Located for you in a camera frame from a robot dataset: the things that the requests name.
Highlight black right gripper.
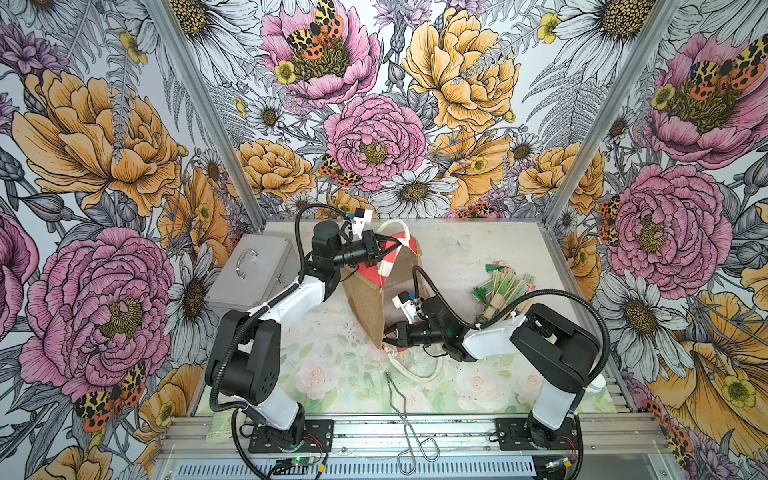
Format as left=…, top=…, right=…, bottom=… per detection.
left=377, top=321, right=446, bottom=351

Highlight aluminium front rail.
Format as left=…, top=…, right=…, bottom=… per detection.
left=158, top=412, right=671, bottom=461

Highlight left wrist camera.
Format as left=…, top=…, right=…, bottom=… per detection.
left=349, top=208, right=373, bottom=240

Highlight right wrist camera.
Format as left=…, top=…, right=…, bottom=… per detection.
left=392, top=291, right=422, bottom=324

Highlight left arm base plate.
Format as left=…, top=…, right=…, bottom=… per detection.
left=238, top=419, right=335, bottom=454

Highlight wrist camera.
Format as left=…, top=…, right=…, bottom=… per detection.
left=349, top=208, right=373, bottom=240
left=392, top=291, right=422, bottom=324

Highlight metal tongs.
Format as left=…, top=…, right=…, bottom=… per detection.
left=385, top=372, right=441, bottom=476

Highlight pile of folding fans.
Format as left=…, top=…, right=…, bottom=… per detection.
left=471, top=261, right=536, bottom=323

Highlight green patterned packet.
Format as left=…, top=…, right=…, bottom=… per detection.
left=206, top=411, right=232, bottom=444

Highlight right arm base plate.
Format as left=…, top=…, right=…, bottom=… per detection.
left=488, top=417, right=581, bottom=451

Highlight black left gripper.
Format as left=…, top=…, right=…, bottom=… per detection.
left=332, top=229, right=402, bottom=267

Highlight silver aluminium case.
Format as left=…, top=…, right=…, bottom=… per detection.
left=205, top=234, right=300, bottom=311

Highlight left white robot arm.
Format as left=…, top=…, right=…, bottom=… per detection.
left=205, top=217, right=400, bottom=449

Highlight burlap tote bag red trim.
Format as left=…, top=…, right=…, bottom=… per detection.
left=344, top=219, right=443, bottom=383

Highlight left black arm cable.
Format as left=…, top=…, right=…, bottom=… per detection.
left=206, top=203, right=352, bottom=480

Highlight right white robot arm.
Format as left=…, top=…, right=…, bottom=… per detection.
left=383, top=291, right=600, bottom=449

